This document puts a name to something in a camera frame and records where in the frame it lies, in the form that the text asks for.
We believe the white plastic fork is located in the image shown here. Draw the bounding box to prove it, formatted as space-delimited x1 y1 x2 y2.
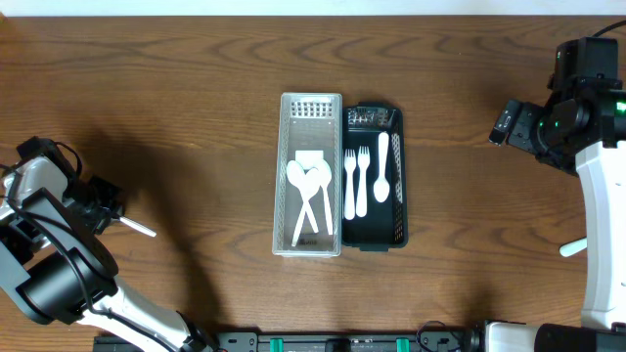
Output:
559 238 587 257
356 146 371 217
374 132 390 202
343 149 357 220

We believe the white plastic spoon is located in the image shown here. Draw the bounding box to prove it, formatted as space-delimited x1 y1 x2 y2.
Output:
316 158 334 236
286 159 320 235
118 216 157 238
288 161 320 246

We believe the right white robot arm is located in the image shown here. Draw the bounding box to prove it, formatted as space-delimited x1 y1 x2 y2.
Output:
479 35 625 351

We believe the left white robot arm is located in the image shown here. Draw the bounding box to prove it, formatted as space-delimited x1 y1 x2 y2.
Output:
1 137 219 351

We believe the dark green plastic basket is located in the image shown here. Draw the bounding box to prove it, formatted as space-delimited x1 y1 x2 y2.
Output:
342 102 409 251

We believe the clear plastic basket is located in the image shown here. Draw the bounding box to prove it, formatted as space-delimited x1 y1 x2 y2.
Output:
272 93 343 257

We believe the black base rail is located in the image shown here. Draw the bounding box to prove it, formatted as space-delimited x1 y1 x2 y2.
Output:
92 320 485 352

